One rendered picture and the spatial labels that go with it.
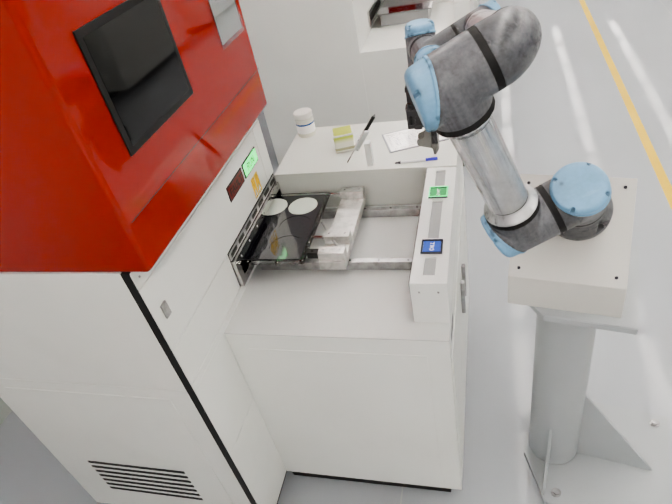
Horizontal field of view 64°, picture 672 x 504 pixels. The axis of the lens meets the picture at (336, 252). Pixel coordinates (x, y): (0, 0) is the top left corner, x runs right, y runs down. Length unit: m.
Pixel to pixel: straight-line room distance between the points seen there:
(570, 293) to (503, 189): 0.42
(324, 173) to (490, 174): 0.89
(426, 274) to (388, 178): 0.54
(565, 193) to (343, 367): 0.74
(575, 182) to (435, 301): 0.44
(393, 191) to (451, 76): 0.97
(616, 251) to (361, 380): 0.74
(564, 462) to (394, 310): 0.94
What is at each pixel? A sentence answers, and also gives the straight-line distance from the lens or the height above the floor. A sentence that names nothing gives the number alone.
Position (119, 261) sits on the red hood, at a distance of 1.20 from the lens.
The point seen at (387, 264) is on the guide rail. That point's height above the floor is 0.84.
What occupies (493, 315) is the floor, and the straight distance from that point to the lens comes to 2.60.
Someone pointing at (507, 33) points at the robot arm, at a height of 1.57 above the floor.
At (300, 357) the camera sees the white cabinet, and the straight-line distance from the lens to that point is 1.55.
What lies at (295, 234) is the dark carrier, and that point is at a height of 0.90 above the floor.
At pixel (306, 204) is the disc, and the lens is 1.83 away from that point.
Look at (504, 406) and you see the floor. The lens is 2.29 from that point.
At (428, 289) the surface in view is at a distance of 1.36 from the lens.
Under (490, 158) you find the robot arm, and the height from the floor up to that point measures 1.34.
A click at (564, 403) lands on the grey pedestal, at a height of 0.37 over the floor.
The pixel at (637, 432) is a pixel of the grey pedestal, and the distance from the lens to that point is 2.28.
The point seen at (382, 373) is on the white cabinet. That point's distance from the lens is 1.53.
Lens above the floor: 1.87
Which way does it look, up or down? 37 degrees down
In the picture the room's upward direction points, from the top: 13 degrees counter-clockwise
